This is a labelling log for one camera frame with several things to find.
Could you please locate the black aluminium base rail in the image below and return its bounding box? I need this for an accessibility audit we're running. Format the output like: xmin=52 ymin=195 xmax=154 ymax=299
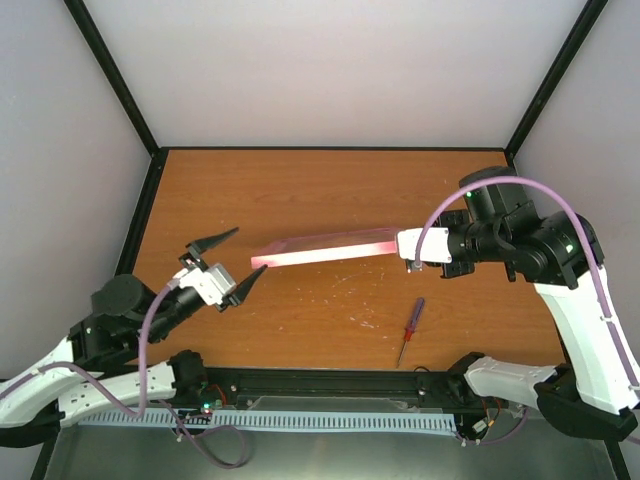
xmin=149 ymin=367 xmax=531 ymax=414

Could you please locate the grey metal front plate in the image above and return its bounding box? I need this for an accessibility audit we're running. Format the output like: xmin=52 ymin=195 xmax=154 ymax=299
xmin=44 ymin=417 xmax=615 ymax=479

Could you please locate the light blue cable duct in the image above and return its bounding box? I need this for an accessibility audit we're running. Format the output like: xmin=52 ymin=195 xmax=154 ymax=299
xmin=79 ymin=408 xmax=457 ymax=436

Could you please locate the pink photo frame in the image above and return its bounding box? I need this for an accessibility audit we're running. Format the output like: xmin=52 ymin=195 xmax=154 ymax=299
xmin=251 ymin=228 xmax=399 ymax=269

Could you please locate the blue red screwdriver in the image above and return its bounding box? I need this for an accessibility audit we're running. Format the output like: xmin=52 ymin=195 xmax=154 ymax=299
xmin=396 ymin=297 xmax=426 ymax=368

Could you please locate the black cage frame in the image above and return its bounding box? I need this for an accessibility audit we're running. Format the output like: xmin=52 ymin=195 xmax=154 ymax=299
xmin=29 ymin=0 xmax=634 ymax=480

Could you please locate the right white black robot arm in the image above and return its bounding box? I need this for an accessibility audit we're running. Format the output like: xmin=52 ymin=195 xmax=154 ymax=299
xmin=440 ymin=166 xmax=639 ymax=442

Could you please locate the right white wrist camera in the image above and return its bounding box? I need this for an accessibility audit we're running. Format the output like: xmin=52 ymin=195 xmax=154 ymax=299
xmin=395 ymin=227 xmax=452 ymax=272

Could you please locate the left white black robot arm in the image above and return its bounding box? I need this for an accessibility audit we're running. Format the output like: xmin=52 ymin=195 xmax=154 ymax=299
xmin=1 ymin=230 xmax=267 ymax=448

